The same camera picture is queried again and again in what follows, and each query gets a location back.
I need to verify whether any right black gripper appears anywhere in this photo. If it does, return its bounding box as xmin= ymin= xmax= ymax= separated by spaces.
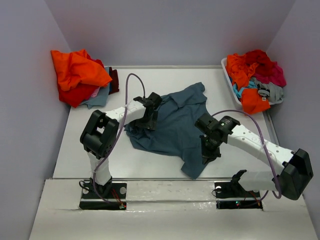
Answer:
xmin=199 ymin=134 xmax=223 ymax=165

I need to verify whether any blue-grey t shirt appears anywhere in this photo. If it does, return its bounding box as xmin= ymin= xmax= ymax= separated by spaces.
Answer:
xmin=124 ymin=82 xmax=208 ymax=180

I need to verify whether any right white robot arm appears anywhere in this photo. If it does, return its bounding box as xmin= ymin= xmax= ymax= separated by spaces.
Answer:
xmin=194 ymin=113 xmax=314 ymax=201

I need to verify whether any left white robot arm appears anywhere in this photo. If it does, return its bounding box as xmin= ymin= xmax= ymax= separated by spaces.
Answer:
xmin=80 ymin=92 xmax=162 ymax=198

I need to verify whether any dark maroon folded t shirt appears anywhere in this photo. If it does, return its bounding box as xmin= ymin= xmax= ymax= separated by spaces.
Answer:
xmin=108 ymin=67 xmax=119 ymax=95

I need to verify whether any light blue folded t shirt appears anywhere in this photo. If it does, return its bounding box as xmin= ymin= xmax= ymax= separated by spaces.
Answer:
xmin=80 ymin=84 xmax=110 ymax=109

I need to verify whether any pink folded t shirt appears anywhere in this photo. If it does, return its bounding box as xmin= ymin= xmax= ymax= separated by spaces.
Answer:
xmin=90 ymin=87 xmax=101 ymax=98

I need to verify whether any red folded t shirt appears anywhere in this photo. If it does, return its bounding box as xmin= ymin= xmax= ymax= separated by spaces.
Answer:
xmin=57 ymin=83 xmax=99 ymax=108

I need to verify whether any white perforated plastic basket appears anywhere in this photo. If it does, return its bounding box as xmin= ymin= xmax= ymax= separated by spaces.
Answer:
xmin=221 ymin=57 xmax=243 ymax=110

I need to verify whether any orange folded t shirt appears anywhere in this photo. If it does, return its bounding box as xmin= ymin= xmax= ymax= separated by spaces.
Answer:
xmin=50 ymin=49 xmax=112 ymax=92

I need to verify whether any cyan crumpled t shirt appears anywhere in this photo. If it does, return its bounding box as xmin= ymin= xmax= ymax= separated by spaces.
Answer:
xmin=232 ymin=83 xmax=247 ymax=99

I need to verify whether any grey crumpled t shirt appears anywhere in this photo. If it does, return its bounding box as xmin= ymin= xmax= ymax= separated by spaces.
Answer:
xmin=250 ymin=77 xmax=285 ymax=104

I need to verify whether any orange crumpled t shirt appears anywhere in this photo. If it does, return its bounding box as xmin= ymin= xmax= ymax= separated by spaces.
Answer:
xmin=226 ymin=53 xmax=271 ymax=115

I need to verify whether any magenta crumpled t shirt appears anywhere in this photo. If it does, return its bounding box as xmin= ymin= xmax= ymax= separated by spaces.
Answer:
xmin=259 ymin=61 xmax=287 ymax=87

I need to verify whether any red crumpled t shirt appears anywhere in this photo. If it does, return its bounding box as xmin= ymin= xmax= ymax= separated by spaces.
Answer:
xmin=245 ymin=49 xmax=275 ymax=77

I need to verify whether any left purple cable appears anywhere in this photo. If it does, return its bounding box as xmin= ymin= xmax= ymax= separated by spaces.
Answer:
xmin=91 ymin=73 xmax=148 ymax=205

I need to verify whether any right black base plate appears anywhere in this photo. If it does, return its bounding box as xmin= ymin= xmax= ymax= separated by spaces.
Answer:
xmin=211 ymin=181 xmax=263 ymax=210

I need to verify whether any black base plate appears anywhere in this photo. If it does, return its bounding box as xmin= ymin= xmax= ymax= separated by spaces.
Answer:
xmin=78 ymin=180 xmax=127 ymax=211
xmin=211 ymin=181 xmax=263 ymax=210

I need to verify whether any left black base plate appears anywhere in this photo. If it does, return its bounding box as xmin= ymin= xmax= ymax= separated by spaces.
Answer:
xmin=78 ymin=180 xmax=127 ymax=211

